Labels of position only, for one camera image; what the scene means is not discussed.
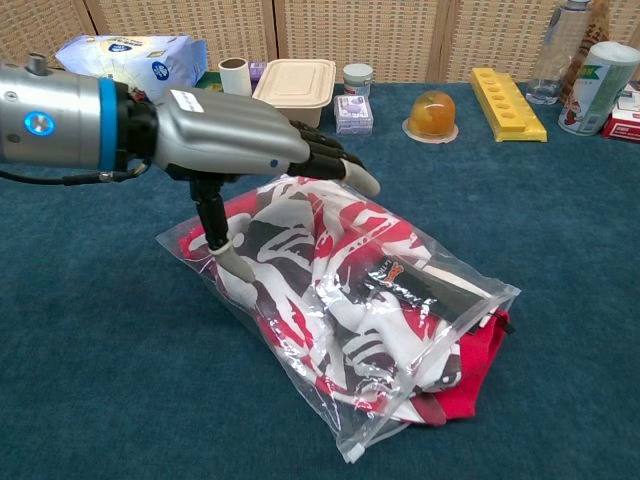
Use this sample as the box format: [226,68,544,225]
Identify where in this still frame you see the blue white tissue pack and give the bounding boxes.
[54,33,209,104]

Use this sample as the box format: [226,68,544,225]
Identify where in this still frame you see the blue table cloth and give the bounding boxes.
[0,79,640,480]

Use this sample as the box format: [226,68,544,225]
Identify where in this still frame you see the white green canister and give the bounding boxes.
[557,41,640,136]

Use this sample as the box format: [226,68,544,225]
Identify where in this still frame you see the green yellow sponge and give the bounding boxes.
[192,71,226,94]

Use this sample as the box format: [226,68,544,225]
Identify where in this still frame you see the clear water bottle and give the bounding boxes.
[525,0,594,106]

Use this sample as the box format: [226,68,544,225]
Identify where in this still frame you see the small white jar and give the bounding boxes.
[342,63,374,98]

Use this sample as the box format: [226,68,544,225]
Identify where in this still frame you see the red white carton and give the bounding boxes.
[601,82,640,144]

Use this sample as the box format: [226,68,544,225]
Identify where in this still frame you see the clear purple small case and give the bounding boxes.
[333,93,375,137]

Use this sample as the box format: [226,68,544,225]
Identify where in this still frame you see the beige lidded lunch box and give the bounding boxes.
[251,58,337,129]

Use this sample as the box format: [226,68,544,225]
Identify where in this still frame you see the white cardboard roll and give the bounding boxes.
[218,57,253,98]

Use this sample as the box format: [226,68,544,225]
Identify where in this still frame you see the clear plastic bag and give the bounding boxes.
[154,174,522,464]

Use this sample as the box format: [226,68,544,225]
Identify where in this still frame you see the yellow tray with round holes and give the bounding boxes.
[469,67,548,144]

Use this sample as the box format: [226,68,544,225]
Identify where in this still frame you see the black clothing hang tag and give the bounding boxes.
[367,257,489,326]

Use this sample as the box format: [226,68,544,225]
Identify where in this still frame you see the purple cardboard box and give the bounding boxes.
[248,60,269,90]

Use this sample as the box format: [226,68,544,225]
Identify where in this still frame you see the woven folding screen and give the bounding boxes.
[0,0,640,86]

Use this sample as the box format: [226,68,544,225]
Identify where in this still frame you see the red white patterned clothes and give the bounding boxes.
[177,175,516,426]

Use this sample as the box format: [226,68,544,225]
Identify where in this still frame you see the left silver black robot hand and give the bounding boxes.
[149,88,381,296]

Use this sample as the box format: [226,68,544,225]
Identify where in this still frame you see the orange jelly cup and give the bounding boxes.
[401,90,459,145]

